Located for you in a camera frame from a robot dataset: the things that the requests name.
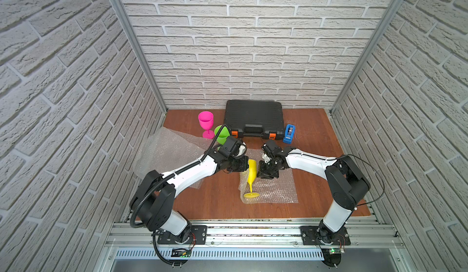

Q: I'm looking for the pink plastic wine glass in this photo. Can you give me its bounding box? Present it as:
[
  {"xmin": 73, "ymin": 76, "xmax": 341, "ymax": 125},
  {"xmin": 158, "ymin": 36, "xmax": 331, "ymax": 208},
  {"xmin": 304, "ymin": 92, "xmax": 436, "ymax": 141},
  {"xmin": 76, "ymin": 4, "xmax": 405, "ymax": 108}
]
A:
[{"xmin": 197, "ymin": 111, "xmax": 215, "ymax": 139}]

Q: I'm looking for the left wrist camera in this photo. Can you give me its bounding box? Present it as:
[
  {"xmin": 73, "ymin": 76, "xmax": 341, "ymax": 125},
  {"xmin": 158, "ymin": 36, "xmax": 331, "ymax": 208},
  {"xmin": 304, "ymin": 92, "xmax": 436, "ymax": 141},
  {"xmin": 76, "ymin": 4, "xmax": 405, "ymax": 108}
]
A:
[{"xmin": 234, "ymin": 144, "xmax": 247, "ymax": 159}]

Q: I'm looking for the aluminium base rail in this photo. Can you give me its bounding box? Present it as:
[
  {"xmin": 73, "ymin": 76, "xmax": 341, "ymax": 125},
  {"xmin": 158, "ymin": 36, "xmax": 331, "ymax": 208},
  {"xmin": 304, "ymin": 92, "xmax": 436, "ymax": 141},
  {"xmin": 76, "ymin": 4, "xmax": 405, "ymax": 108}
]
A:
[{"xmin": 104, "ymin": 217, "xmax": 405, "ymax": 261}]

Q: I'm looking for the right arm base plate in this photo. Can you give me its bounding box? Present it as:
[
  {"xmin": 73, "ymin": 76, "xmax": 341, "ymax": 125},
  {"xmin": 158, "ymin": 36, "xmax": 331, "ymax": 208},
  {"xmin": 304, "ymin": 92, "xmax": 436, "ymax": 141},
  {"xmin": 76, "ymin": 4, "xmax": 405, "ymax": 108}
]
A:
[{"xmin": 300, "ymin": 226, "xmax": 351, "ymax": 246}]

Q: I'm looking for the bubble wrap stack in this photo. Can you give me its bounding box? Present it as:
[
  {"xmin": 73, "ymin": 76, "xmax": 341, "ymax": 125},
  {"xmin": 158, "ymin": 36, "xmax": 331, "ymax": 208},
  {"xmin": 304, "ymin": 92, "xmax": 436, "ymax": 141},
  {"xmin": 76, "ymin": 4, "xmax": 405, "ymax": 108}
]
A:
[{"xmin": 133, "ymin": 127, "xmax": 211, "ymax": 179}]

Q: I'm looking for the yellow plastic wine glass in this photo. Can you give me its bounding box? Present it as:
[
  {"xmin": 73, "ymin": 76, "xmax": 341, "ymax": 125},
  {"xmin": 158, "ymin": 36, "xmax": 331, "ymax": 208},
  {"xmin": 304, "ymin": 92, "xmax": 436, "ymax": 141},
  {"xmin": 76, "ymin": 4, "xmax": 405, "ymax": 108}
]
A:
[{"xmin": 244, "ymin": 159, "xmax": 260, "ymax": 198}]

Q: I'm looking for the black plastic tool case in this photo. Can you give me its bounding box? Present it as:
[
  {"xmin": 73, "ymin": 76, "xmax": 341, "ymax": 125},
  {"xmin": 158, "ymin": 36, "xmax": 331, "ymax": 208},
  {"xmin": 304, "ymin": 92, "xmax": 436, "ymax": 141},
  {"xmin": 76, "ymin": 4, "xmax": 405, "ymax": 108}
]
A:
[{"xmin": 224, "ymin": 100, "xmax": 285, "ymax": 140}]

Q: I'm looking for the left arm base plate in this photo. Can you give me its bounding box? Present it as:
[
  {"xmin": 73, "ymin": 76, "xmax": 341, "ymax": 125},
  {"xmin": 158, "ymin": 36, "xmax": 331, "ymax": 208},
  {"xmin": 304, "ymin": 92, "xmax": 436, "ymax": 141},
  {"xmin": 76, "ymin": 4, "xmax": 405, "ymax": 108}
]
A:
[{"xmin": 157, "ymin": 224, "xmax": 207, "ymax": 245}]

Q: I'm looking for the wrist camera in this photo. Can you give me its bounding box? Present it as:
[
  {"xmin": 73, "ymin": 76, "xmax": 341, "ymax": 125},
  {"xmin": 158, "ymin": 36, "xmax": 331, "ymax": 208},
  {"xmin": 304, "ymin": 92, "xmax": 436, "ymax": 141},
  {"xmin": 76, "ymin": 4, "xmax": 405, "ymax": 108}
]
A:
[
  {"xmin": 262, "ymin": 153, "xmax": 270, "ymax": 163},
  {"xmin": 234, "ymin": 144, "xmax": 247, "ymax": 159}
]

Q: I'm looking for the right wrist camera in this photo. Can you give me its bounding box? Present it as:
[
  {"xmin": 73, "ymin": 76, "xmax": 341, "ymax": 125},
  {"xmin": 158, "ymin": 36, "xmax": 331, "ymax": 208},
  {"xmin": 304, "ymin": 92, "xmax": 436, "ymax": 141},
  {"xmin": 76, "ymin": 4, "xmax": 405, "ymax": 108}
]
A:
[{"xmin": 262, "ymin": 153, "xmax": 270, "ymax": 163}]

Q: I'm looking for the bubble wrap sheet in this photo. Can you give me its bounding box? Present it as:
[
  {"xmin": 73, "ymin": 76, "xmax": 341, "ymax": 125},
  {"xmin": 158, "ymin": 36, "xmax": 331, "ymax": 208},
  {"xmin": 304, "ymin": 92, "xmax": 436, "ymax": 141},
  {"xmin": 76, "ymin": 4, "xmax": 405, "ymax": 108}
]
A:
[{"xmin": 238, "ymin": 169, "xmax": 299, "ymax": 204}]

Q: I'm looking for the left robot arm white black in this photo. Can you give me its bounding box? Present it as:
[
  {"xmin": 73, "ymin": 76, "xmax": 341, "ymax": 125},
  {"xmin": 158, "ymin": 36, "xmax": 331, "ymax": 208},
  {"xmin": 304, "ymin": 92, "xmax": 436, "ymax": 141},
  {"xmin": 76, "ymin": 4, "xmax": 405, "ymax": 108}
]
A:
[{"xmin": 129, "ymin": 136, "xmax": 249, "ymax": 243}]

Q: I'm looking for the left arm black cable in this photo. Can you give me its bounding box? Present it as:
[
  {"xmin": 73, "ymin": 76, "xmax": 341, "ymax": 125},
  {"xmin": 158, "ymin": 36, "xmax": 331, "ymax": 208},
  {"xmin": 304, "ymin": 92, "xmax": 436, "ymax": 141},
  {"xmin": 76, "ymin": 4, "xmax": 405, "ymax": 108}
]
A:
[{"xmin": 129, "ymin": 124, "xmax": 232, "ymax": 229}]

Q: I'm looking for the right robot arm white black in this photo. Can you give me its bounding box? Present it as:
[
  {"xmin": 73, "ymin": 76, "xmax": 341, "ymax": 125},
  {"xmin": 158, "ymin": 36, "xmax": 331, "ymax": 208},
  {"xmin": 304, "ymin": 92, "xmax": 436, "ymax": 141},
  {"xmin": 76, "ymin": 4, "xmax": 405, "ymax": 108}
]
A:
[{"xmin": 258, "ymin": 140, "xmax": 371, "ymax": 243}]

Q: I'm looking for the green plastic wine glass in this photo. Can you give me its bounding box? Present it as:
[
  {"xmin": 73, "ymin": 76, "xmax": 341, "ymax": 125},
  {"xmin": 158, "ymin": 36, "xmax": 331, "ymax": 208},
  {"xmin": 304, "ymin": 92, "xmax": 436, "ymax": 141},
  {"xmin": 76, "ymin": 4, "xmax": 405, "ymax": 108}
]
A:
[{"xmin": 214, "ymin": 125, "xmax": 230, "ymax": 145}]

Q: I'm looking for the blue tape dispenser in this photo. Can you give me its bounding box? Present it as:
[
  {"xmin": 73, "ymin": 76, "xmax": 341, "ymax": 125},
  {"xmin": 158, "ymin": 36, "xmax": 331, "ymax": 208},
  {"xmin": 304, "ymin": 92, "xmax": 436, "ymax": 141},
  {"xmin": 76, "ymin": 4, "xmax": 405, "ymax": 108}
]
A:
[{"xmin": 283, "ymin": 124, "xmax": 296, "ymax": 145}]

